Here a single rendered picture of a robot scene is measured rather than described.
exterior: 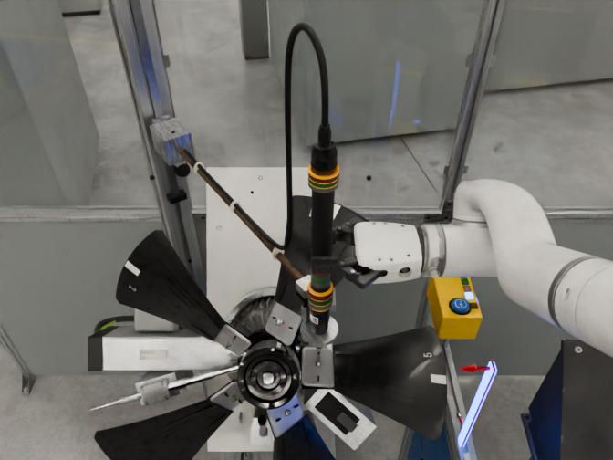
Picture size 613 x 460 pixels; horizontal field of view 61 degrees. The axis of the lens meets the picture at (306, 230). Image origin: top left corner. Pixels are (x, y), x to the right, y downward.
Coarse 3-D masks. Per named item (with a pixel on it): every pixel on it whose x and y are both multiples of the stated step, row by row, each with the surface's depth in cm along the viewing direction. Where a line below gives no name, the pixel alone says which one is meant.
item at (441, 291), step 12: (432, 288) 136; (444, 288) 133; (456, 288) 133; (432, 300) 136; (444, 300) 130; (468, 300) 130; (432, 312) 136; (444, 312) 128; (456, 312) 127; (468, 312) 127; (480, 312) 128; (444, 324) 128; (456, 324) 128; (468, 324) 128; (444, 336) 131; (456, 336) 131; (468, 336) 131
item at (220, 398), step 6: (234, 384) 100; (222, 390) 100; (228, 390) 101; (234, 390) 102; (216, 396) 100; (222, 396) 101; (240, 396) 105; (216, 402) 102; (222, 402) 103; (228, 402) 104; (234, 402) 105; (228, 408) 105; (234, 408) 106
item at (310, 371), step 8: (304, 352) 105; (312, 352) 105; (320, 352) 105; (328, 352) 105; (304, 360) 103; (312, 360) 104; (320, 360) 104; (328, 360) 104; (304, 368) 102; (312, 368) 102; (320, 368) 103; (328, 368) 103; (304, 376) 101; (312, 376) 101; (320, 376) 101; (328, 376) 101; (304, 384) 100; (312, 384) 99; (320, 384) 100; (328, 384) 100
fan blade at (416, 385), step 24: (384, 336) 108; (408, 336) 108; (432, 336) 108; (336, 360) 104; (360, 360) 104; (384, 360) 104; (408, 360) 105; (432, 360) 105; (336, 384) 100; (360, 384) 100; (384, 384) 101; (408, 384) 102; (432, 384) 103; (384, 408) 99; (408, 408) 100; (432, 408) 100; (432, 432) 99
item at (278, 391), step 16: (256, 336) 107; (272, 336) 107; (256, 352) 96; (272, 352) 96; (288, 352) 97; (240, 368) 96; (256, 368) 97; (272, 368) 97; (288, 368) 97; (240, 384) 96; (256, 384) 97; (272, 384) 97; (288, 384) 97; (256, 400) 97; (272, 400) 97; (288, 400) 96
